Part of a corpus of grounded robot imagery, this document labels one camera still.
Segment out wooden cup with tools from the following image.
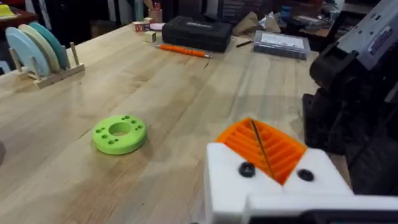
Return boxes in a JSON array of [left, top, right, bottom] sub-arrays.
[[147, 1, 164, 24]]

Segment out teal plate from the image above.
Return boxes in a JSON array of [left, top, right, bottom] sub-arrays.
[[29, 21, 70, 70]]

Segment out grey rounded object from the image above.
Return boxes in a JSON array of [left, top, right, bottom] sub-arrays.
[[0, 139, 7, 166]]

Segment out left gripper white and orange right finger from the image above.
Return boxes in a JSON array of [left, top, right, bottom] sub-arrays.
[[251, 118, 354, 196]]

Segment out crumpled brown paper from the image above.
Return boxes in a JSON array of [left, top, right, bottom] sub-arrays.
[[231, 11, 282, 37]]

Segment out cream plate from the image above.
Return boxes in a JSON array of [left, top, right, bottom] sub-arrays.
[[17, 24, 62, 74]]

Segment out yellow object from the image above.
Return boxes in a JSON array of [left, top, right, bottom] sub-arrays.
[[0, 4, 16, 18]]

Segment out orange pen-shaped tool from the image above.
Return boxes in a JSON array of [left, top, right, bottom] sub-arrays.
[[153, 43, 213, 60]]

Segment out green disc with holes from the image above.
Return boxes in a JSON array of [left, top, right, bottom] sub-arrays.
[[91, 114, 148, 156]]

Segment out black pen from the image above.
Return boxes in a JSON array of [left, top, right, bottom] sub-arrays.
[[235, 39, 254, 49]]

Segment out red and white toy blocks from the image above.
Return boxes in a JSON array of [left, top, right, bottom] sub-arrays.
[[132, 17, 154, 33]]

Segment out small wooden block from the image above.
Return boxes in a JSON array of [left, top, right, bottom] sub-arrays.
[[143, 30, 157, 43]]

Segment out clear plastic parts box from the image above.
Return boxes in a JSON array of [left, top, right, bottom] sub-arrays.
[[252, 29, 312, 61]]

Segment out black tool case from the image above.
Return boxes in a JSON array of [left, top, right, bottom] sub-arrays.
[[161, 16, 234, 54]]

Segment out wooden peg rack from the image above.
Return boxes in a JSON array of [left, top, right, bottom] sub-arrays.
[[8, 41, 86, 90]]

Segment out light blue plate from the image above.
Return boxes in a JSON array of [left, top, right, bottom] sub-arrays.
[[5, 26, 51, 78]]

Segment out left gripper white and orange left finger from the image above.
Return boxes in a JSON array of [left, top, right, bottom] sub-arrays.
[[204, 117, 284, 224]]

